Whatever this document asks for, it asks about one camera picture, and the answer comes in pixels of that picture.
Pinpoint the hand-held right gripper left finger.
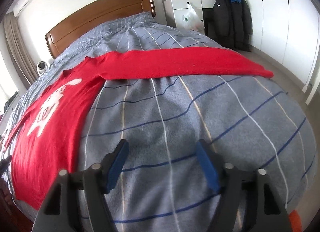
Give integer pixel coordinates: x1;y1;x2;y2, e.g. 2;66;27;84
32;139;130;232

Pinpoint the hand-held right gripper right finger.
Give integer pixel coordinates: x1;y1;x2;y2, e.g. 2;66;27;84
196;138;293;232

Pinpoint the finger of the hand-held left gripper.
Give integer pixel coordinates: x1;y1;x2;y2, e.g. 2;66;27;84
0;156;12;173

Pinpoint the red sweater with white print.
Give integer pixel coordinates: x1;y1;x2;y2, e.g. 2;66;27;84
4;47;275;211

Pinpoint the grey striped blanket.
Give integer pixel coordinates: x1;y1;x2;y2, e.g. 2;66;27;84
0;11;317;232

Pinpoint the orange cloth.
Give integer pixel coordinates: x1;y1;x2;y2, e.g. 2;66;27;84
289;209;307;232

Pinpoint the beige curtain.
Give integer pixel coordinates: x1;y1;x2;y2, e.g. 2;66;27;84
2;13;39;90

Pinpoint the black puffer jacket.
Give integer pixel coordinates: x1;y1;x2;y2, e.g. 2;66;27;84
212;0;252;52

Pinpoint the white plastic bag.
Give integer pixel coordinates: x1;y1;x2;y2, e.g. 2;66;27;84
182;2;203;31

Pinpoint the wooden headboard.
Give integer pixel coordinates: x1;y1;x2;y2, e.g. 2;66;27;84
45;0;156;60

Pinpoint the white wardrobe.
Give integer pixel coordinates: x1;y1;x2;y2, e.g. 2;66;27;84
237;0;320;93

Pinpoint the white dresser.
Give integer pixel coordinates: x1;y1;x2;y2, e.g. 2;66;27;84
162;0;218;35

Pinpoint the white security camera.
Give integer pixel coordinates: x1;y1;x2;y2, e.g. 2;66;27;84
36;60;50;75

